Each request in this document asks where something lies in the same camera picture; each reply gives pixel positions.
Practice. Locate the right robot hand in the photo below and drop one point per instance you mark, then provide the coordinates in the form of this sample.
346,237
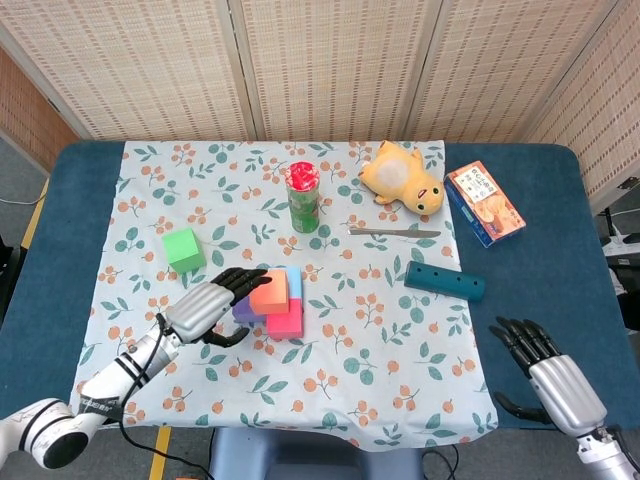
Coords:
560,380

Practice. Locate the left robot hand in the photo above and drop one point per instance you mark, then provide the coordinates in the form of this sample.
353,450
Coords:
200,310

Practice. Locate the purple foam cube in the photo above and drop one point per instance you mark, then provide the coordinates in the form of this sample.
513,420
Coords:
244,313

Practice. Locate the green foam cube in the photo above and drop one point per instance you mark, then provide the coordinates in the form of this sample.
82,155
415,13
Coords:
184,250

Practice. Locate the orange foam cube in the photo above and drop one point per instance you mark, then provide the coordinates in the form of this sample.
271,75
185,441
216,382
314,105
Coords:
272,296

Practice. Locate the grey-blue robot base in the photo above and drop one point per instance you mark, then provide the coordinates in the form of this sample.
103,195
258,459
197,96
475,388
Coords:
310,457

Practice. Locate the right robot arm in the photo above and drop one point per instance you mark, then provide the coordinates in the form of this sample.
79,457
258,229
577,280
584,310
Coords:
607,455

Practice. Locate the red foam cube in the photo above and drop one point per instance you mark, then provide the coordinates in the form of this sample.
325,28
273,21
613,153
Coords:
286,322

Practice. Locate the light blue foam cube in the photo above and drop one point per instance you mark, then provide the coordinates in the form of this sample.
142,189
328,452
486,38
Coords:
295,285

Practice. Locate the green chips can red lid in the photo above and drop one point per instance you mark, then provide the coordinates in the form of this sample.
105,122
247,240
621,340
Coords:
302,205

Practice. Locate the teal cylinder with holes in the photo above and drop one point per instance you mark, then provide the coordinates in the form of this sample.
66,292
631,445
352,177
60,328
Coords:
442,281

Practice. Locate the floral print tablecloth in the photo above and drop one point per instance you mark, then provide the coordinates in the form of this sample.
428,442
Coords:
350,360

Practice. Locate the blue cracker box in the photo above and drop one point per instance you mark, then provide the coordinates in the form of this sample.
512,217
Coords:
487,205

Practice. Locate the metal table knife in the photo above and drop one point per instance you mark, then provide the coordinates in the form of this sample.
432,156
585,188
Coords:
395,233

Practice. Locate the yellow plush toy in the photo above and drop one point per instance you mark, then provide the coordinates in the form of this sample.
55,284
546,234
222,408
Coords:
400,182

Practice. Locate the woven folding screen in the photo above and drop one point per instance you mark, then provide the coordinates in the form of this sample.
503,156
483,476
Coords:
325,65

